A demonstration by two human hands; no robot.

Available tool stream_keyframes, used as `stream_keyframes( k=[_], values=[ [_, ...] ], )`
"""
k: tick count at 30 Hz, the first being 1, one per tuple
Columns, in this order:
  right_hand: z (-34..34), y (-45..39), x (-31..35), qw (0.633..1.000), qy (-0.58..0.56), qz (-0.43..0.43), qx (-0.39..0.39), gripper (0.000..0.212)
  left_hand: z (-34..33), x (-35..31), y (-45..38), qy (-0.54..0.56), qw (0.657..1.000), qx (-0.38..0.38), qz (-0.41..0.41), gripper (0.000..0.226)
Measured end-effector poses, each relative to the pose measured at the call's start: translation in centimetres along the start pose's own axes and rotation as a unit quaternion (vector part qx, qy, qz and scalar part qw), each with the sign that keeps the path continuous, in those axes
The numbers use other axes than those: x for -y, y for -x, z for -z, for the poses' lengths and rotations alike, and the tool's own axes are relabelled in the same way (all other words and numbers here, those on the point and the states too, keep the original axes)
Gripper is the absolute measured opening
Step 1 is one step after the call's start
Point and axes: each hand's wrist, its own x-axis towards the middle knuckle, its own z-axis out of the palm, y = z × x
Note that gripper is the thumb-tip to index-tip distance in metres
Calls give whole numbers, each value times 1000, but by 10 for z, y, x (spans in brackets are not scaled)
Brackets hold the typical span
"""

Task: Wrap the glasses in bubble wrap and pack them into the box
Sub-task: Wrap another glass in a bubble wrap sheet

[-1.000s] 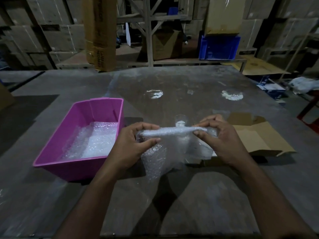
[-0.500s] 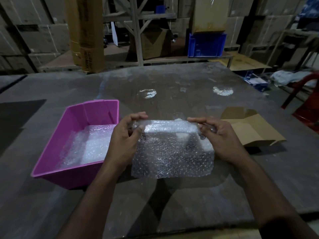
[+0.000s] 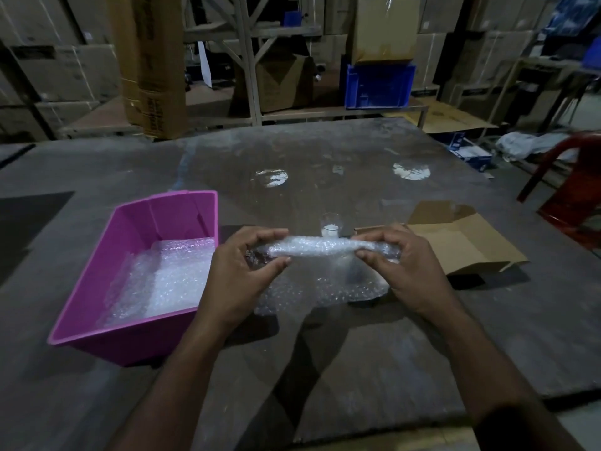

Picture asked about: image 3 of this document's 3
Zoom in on person's right hand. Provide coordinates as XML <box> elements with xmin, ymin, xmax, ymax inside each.
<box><xmin>351</xmin><ymin>224</ymin><xmax>466</xmax><ymax>333</ymax></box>

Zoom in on bubble items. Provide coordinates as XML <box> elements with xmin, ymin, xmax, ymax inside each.
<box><xmin>319</xmin><ymin>212</ymin><xmax>344</xmax><ymax>239</ymax></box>

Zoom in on small brown cardboard box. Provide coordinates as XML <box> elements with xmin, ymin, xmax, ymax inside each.
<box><xmin>352</xmin><ymin>200</ymin><xmax>530</xmax><ymax>277</ymax></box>

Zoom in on white paper sheet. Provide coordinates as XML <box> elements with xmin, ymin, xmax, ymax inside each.
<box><xmin>197</xmin><ymin>41</ymin><xmax>213</xmax><ymax>88</ymax></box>

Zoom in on flattened printed cardboard sheet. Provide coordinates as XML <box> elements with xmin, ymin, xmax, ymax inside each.
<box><xmin>387</xmin><ymin>99</ymin><xmax>500</xmax><ymax>135</ymax></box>

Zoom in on blue plastic crate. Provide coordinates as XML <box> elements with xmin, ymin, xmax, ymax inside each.
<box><xmin>345</xmin><ymin>63</ymin><xmax>418</xmax><ymax>110</ymax></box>

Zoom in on person's right forearm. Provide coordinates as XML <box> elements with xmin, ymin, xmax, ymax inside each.
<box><xmin>422</xmin><ymin>307</ymin><xmax>585</xmax><ymax>451</ymax></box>

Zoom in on blue patterned bag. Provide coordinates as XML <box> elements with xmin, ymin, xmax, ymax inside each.
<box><xmin>544</xmin><ymin>0</ymin><xmax>601</xmax><ymax>38</ymax></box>

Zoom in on person's left hand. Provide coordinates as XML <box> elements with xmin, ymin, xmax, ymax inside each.
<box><xmin>193</xmin><ymin>225</ymin><xmax>293</xmax><ymax>335</ymax></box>

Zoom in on white plastic bag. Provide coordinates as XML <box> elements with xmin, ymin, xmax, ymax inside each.
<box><xmin>495</xmin><ymin>131</ymin><xmax>578</xmax><ymax>161</ymax></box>

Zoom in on flat cardboard sheet with tape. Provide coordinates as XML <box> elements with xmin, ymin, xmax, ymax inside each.
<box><xmin>352</xmin><ymin>0</ymin><xmax>422</xmax><ymax>65</ymax></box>

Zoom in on open brown carton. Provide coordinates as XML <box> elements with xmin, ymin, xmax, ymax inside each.
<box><xmin>255</xmin><ymin>53</ymin><xmax>316</xmax><ymax>113</ymax></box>

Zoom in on person's left forearm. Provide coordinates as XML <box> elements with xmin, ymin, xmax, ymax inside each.
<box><xmin>108</xmin><ymin>319</ymin><xmax>235</xmax><ymax>451</ymax></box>

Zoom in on pink plastic bin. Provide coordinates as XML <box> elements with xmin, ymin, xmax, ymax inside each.
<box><xmin>46</xmin><ymin>190</ymin><xmax>219</xmax><ymax>368</ymax></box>

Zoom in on metal frame table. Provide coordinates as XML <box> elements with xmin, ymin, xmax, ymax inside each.
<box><xmin>488</xmin><ymin>56</ymin><xmax>601</xmax><ymax>137</ymax></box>

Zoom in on blue and white product box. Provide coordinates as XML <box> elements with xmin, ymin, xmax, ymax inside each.
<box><xmin>448</xmin><ymin>140</ymin><xmax>493</xmax><ymax>172</ymax></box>

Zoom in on red plastic chair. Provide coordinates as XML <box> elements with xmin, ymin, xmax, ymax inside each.
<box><xmin>516</xmin><ymin>131</ymin><xmax>601</xmax><ymax>252</ymax></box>

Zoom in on tall narrow cardboard carton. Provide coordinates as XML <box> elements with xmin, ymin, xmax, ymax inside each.
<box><xmin>106</xmin><ymin>0</ymin><xmax>188</xmax><ymax>142</ymax></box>

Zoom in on clear bubble wrap sheet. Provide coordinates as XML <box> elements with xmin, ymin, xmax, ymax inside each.
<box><xmin>246</xmin><ymin>234</ymin><xmax>404</xmax><ymax>316</ymax></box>

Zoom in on grey metal storage rack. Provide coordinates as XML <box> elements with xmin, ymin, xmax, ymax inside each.
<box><xmin>58</xmin><ymin>0</ymin><xmax>431</xmax><ymax>137</ymax></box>

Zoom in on pile of bubble wrap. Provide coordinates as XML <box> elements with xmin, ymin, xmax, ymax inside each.
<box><xmin>101</xmin><ymin>237</ymin><xmax>217</xmax><ymax>329</ymax></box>

